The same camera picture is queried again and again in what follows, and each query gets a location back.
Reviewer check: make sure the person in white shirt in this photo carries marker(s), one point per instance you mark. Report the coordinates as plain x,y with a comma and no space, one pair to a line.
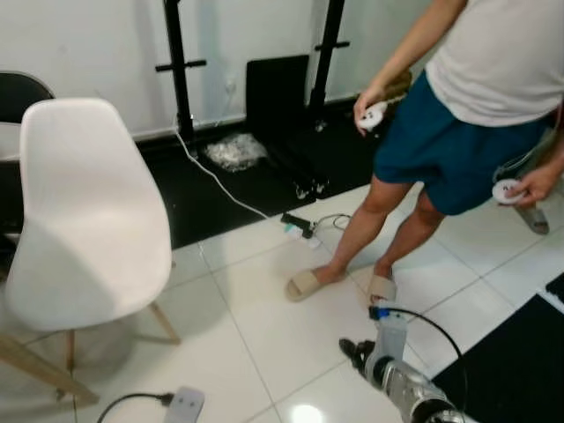
493,53

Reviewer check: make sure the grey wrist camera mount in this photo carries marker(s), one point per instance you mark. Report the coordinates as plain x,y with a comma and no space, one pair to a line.
185,407
392,335

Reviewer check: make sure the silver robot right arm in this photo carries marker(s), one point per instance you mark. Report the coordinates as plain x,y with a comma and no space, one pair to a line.
414,392

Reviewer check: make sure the white power strip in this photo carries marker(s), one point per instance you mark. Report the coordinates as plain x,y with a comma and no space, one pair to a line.
300,226

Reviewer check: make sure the white handheld controller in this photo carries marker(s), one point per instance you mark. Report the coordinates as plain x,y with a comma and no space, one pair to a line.
374,116

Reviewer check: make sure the black floor mat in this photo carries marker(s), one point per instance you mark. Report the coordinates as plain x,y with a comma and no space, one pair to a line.
520,370
203,211

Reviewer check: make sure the beige slipper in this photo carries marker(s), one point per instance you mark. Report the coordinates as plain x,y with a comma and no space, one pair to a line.
304,284
382,289

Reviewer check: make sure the black flat panel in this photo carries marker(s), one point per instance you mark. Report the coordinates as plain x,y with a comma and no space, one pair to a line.
275,92

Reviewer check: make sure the black stand pole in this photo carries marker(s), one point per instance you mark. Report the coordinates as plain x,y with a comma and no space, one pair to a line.
328,53
179,88

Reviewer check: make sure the white plastic chair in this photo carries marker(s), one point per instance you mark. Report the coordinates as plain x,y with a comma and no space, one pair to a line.
88,211

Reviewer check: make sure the person's right forearm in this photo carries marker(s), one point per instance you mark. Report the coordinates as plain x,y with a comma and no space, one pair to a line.
414,40

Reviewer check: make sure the beige right slipper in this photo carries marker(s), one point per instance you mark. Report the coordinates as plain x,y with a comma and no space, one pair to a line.
304,284

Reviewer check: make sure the person's left hand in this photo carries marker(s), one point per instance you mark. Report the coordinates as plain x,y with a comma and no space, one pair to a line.
542,185

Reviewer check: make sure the black round-back chair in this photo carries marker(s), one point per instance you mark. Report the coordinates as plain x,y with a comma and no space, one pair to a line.
18,92

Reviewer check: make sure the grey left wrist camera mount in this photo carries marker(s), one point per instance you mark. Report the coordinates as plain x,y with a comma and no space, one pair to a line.
185,407

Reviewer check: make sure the beige left slipper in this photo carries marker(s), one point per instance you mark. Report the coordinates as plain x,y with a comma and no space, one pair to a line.
382,289

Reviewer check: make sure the person's right hand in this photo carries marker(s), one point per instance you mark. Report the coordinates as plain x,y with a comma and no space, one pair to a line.
370,93

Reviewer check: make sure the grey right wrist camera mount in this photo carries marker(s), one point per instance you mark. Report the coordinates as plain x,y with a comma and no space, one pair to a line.
392,335

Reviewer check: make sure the white round controller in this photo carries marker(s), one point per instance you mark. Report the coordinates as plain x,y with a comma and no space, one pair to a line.
507,190

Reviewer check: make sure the clear plastic bag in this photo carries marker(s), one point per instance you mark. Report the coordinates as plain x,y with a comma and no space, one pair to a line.
234,152

